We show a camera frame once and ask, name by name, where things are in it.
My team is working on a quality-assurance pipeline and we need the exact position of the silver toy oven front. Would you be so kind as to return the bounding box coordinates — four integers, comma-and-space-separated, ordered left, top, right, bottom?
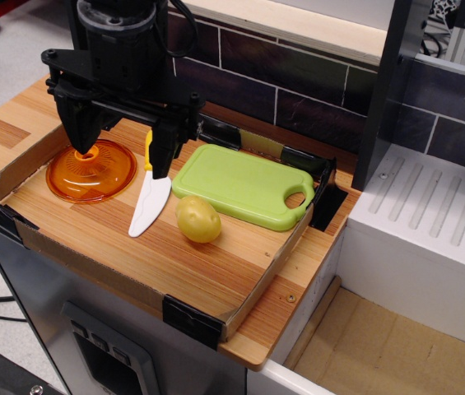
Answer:
0, 234, 247, 394

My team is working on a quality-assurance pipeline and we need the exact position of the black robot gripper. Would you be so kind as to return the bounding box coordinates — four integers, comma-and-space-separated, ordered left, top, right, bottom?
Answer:
41, 1, 205, 179

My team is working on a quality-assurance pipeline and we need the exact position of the cardboard fence with black tape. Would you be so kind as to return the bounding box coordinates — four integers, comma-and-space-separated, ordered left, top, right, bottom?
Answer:
0, 116, 359, 365

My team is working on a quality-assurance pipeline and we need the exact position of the yellow handled white toy knife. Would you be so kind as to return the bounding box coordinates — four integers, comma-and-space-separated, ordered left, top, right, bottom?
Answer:
128, 131, 171, 238

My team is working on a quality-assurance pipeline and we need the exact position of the green plastic cutting board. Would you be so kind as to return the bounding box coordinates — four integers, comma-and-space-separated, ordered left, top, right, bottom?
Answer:
172, 144, 315, 231

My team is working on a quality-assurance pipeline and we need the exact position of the orange transparent pot lid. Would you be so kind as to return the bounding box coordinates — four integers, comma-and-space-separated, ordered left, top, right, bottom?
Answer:
46, 139, 137, 204

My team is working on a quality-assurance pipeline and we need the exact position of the white toy sink drainboard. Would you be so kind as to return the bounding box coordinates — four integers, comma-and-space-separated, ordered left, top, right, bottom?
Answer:
337, 145, 465, 342

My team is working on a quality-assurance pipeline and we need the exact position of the yellow toy potato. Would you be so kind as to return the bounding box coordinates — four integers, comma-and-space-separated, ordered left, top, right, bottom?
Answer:
175, 196, 221, 244

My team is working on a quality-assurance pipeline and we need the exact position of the dark grey vertical post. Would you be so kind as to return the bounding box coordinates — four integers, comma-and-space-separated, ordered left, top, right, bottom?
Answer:
352, 1, 430, 191

